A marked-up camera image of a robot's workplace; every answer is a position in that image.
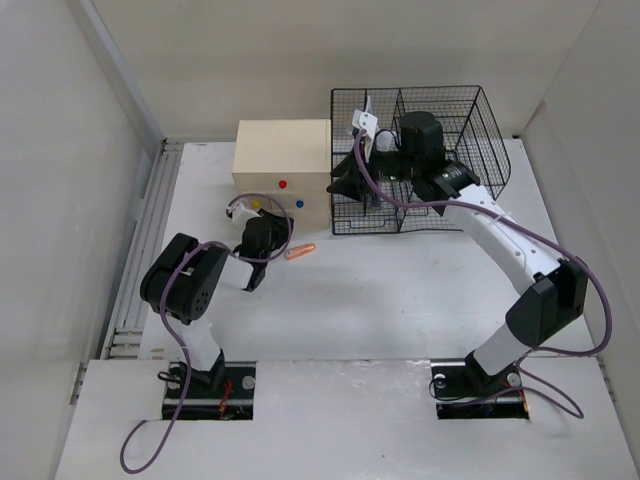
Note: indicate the cream drawer cabinet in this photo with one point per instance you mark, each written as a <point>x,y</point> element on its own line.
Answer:
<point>297,151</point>

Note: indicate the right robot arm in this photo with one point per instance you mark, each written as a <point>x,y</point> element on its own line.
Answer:
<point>551,287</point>

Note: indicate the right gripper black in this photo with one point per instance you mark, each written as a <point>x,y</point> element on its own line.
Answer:
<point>350,178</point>

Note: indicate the aluminium rail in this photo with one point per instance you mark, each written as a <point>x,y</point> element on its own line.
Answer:
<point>122,333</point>

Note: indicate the wrist white camera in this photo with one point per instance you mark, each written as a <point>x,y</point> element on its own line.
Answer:
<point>358,129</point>
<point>239,213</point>

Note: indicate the black wire mesh organizer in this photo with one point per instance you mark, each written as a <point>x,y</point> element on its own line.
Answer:
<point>471,136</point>

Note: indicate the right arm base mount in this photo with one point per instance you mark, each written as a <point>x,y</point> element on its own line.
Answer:
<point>463,392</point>

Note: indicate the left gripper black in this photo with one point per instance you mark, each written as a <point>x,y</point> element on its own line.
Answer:
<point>281,226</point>

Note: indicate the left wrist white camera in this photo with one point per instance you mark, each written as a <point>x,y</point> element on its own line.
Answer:
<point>239,213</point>

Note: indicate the white paper manual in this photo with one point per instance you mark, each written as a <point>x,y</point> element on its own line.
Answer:
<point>376,138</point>

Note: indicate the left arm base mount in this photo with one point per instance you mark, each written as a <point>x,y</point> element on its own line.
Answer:
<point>230,397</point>

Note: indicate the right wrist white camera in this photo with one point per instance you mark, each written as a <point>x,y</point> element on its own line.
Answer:
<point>358,129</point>

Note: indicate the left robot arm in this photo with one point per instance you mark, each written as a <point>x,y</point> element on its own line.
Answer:
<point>182,281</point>

